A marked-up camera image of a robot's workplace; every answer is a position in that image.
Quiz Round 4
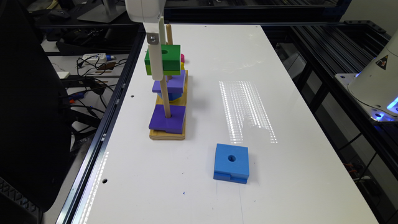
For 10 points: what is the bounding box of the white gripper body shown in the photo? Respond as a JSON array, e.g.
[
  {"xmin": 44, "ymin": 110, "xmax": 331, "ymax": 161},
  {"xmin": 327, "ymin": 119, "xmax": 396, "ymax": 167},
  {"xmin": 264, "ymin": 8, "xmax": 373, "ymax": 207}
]
[{"xmin": 125, "ymin": 0, "xmax": 165, "ymax": 23}]

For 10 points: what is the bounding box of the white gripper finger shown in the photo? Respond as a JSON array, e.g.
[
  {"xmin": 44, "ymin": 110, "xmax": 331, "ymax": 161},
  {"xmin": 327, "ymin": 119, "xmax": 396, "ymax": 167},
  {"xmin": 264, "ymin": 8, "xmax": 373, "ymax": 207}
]
[
  {"xmin": 159, "ymin": 16, "xmax": 167, "ymax": 45},
  {"xmin": 144, "ymin": 22, "xmax": 164, "ymax": 81}
]

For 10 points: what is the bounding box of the green square block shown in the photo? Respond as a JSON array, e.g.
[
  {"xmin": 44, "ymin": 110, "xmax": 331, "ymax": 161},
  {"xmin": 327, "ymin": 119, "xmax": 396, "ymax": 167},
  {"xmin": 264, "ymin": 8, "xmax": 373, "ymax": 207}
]
[{"xmin": 161, "ymin": 45, "xmax": 181, "ymax": 75}]

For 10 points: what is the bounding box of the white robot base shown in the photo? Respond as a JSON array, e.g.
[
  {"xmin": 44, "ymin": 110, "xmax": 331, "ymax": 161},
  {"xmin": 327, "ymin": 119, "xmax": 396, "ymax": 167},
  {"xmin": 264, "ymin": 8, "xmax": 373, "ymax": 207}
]
[{"xmin": 335, "ymin": 34, "xmax": 397, "ymax": 122}]

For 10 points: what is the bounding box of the pink round block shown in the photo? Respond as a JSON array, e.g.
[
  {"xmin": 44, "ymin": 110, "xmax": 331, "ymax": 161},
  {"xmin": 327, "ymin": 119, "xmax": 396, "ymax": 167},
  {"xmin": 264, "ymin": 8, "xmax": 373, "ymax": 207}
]
[{"xmin": 180, "ymin": 54, "xmax": 185, "ymax": 63}]

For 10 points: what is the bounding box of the light purple square block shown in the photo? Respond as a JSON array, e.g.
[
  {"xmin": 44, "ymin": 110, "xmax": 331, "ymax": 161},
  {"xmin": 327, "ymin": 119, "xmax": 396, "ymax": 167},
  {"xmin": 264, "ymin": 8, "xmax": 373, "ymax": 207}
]
[{"xmin": 152, "ymin": 70, "xmax": 186, "ymax": 94}]

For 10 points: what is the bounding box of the blue block under purple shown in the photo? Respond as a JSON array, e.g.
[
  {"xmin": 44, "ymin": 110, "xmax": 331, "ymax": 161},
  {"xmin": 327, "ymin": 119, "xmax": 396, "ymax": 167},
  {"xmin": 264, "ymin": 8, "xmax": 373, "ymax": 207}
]
[{"xmin": 157, "ymin": 93, "xmax": 183, "ymax": 102}]

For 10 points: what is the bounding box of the dark purple square block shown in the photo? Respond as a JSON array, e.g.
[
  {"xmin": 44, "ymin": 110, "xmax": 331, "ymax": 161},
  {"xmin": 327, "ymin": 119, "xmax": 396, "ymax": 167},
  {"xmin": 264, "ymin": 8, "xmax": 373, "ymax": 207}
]
[{"xmin": 149, "ymin": 105, "xmax": 186, "ymax": 134}]

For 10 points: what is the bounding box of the blue square block with hole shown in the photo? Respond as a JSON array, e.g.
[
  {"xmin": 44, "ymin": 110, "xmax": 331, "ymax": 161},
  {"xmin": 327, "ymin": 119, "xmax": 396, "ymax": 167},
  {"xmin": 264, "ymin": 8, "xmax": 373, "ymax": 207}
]
[{"xmin": 213, "ymin": 144, "xmax": 249, "ymax": 184}]

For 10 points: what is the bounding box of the rear wooden peg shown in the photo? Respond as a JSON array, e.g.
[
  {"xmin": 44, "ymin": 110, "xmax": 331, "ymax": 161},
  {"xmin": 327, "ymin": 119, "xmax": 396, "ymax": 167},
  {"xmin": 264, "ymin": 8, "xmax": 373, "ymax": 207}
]
[{"xmin": 165, "ymin": 24, "xmax": 174, "ymax": 45}]

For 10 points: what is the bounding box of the monitor stand silver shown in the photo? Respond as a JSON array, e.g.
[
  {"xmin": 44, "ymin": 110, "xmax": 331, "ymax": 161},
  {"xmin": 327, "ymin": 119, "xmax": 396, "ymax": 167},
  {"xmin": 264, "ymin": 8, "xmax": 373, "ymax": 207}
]
[{"xmin": 77, "ymin": 0, "xmax": 126, "ymax": 23}]

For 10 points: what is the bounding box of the front wooden peg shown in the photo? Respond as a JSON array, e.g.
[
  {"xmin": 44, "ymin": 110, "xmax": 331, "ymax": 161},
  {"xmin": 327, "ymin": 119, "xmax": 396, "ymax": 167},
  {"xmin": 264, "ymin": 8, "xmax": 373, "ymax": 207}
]
[{"xmin": 159, "ymin": 77, "xmax": 171, "ymax": 118}]

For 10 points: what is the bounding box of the white power strip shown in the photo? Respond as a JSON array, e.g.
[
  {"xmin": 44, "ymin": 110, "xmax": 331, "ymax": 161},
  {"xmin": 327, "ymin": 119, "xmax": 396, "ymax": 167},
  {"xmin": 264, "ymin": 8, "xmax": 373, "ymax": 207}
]
[{"xmin": 82, "ymin": 53, "xmax": 116, "ymax": 63}]

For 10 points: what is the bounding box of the wooden peg board base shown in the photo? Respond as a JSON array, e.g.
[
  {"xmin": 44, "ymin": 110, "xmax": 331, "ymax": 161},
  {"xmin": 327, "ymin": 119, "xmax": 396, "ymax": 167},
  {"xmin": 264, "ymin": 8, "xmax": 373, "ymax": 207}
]
[{"xmin": 149, "ymin": 70, "xmax": 188, "ymax": 140}]

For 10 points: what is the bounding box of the black office chair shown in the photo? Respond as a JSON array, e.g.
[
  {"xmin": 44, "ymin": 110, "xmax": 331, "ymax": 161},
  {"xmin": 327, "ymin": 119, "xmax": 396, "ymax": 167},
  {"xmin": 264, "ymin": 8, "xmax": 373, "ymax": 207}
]
[{"xmin": 1, "ymin": 1, "xmax": 72, "ymax": 223}]

